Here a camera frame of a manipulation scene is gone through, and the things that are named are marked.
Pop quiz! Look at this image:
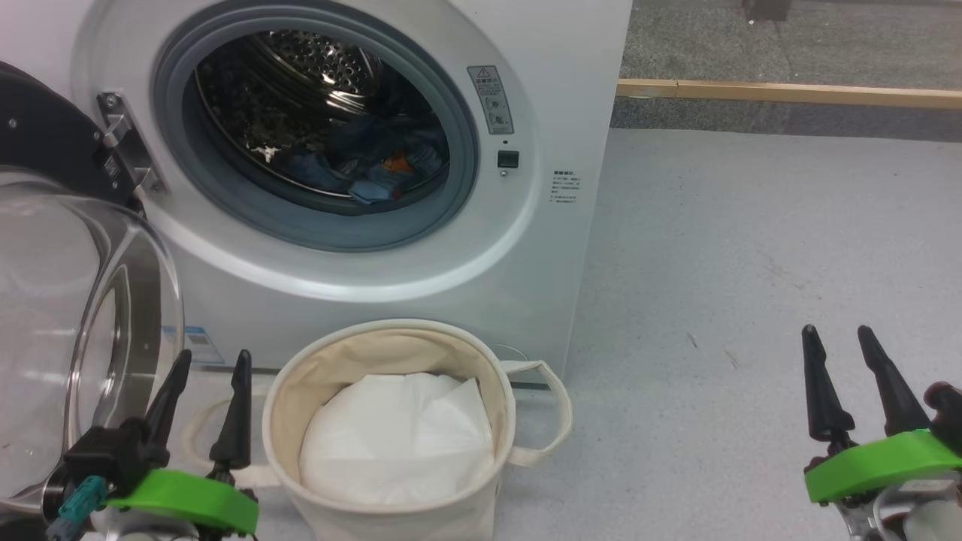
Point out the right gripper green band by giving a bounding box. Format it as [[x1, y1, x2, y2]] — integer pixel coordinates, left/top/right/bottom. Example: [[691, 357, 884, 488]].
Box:
[[800, 325, 962, 541]]

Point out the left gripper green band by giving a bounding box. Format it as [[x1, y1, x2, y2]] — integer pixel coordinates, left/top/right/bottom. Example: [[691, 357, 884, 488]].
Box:
[[64, 349, 260, 541]]

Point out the blue bear-print garment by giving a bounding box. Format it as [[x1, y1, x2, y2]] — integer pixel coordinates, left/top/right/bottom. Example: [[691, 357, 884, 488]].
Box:
[[271, 113, 450, 205]]

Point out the round washing machine door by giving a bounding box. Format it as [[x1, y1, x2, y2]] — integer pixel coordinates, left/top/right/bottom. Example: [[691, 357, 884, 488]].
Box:
[[0, 60, 186, 515]]

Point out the white cloth in basket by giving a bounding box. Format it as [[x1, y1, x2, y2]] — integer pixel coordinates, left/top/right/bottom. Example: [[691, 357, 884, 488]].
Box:
[[298, 372, 495, 506]]

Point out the cream fabric laundry basket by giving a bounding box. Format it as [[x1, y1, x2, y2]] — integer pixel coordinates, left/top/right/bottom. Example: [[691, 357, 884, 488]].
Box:
[[183, 319, 573, 541]]

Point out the grey rubber door gasket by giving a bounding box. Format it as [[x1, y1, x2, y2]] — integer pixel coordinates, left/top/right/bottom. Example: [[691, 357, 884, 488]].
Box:
[[153, 6, 480, 252]]

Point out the metal door hinge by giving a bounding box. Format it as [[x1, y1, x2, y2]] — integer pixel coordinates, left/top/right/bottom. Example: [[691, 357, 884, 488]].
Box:
[[96, 92, 168, 198]]

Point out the white front-load washing machine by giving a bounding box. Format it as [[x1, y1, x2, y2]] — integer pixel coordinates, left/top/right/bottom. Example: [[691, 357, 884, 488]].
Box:
[[0, 0, 634, 388]]

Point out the stainless steel washing machine drum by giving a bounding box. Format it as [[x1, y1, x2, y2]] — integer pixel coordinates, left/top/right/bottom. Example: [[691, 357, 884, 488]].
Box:
[[194, 30, 452, 207]]

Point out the blue energy label sticker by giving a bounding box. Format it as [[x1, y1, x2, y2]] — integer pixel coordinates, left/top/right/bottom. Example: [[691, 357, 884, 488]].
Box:
[[183, 325, 226, 367]]

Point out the wooden floor edge strip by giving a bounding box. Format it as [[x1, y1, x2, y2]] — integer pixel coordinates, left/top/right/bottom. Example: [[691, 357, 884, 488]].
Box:
[[616, 78, 962, 111]]

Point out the grey warning sticker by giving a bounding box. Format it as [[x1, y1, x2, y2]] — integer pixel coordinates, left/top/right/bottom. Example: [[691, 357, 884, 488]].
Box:
[[467, 65, 516, 136]]

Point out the teal cable connector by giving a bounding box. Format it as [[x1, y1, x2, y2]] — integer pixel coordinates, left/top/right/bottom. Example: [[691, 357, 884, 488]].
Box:
[[47, 475, 108, 541]]

